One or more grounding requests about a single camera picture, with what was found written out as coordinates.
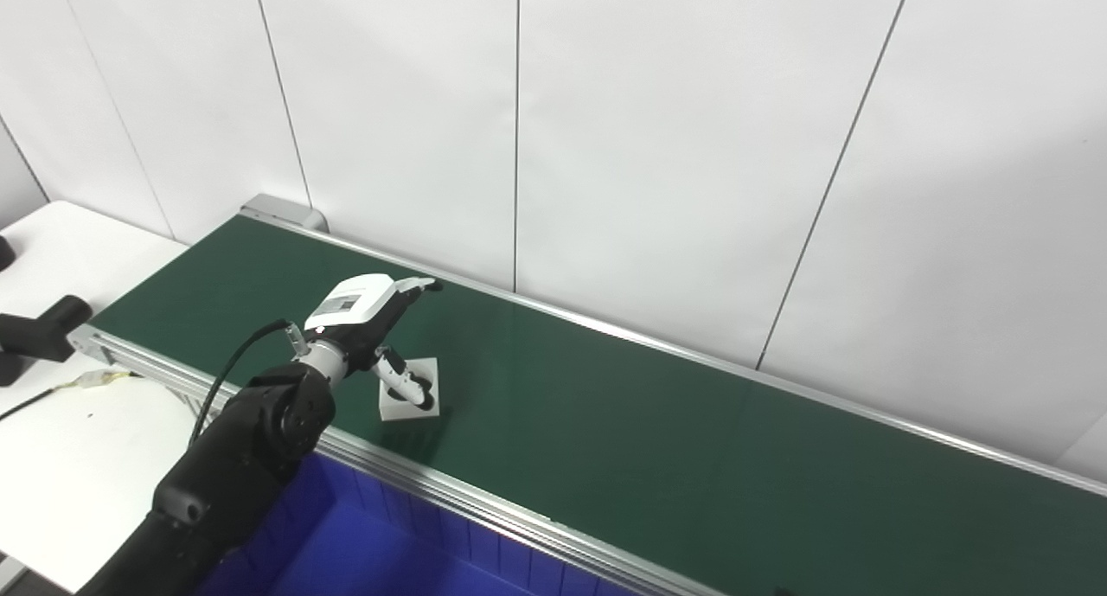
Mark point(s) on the blue plastic bin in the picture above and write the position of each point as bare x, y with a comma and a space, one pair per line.
363, 553

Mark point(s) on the green conveyor belt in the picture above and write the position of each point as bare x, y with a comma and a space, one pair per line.
605, 406

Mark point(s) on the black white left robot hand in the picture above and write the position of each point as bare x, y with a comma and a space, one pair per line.
359, 306

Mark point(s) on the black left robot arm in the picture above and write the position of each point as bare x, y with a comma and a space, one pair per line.
259, 427

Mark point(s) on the black cylindrical stand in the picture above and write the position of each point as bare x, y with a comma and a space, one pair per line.
39, 332

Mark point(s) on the white block with round hole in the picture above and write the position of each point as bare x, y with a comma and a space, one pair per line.
394, 410

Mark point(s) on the grey conveyor end cover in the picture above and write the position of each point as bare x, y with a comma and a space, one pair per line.
281, 211

